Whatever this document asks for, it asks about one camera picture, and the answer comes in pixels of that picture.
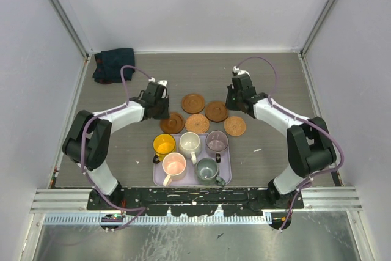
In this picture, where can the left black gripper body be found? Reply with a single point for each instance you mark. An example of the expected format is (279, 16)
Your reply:
(161, 111)

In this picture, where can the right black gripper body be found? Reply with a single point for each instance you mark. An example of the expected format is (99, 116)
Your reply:
(233, 99)

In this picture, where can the brown wooden coaster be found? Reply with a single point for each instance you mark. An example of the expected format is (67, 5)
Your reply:
(193, 103)
(174, 124)
(216, 111)

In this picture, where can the woven rattan coaster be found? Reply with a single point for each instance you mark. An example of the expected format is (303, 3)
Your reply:
(234, 126)
(197, 123)

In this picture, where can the purple glass mug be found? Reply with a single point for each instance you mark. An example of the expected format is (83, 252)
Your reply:
(216, 144)

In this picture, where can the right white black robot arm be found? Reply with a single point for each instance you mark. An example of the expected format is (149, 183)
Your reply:
(309, 146)

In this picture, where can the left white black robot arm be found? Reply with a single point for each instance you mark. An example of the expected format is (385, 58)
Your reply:
(87, 141)

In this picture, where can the yellow glass mug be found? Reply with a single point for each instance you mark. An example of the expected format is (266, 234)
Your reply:
(163, 145)

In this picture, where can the white ceramic mug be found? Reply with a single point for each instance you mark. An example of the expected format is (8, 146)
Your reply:
(190, 146)

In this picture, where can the dark blue folded cloth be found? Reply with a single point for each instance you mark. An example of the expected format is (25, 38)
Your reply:
(109, 64)

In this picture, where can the pink ceramic mug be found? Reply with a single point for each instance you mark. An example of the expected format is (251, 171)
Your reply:
(174, 166)

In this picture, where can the lilac plastic tray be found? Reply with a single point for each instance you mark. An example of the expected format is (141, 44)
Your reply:
(191, 179)

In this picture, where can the grey ceramic mug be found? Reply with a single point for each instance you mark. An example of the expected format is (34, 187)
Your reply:
(207, 172)

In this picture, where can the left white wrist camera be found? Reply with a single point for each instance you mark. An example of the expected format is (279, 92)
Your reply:
(163, 83)

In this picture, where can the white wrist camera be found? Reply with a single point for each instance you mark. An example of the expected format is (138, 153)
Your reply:
(237, 71)
(163, 83)

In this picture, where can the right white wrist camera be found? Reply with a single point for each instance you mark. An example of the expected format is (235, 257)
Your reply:
(237, 71)

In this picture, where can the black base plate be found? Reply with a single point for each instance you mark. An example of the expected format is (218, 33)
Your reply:
(201, 201)

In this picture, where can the aluminium front rail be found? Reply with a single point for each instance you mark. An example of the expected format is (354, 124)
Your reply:
(316, 199)

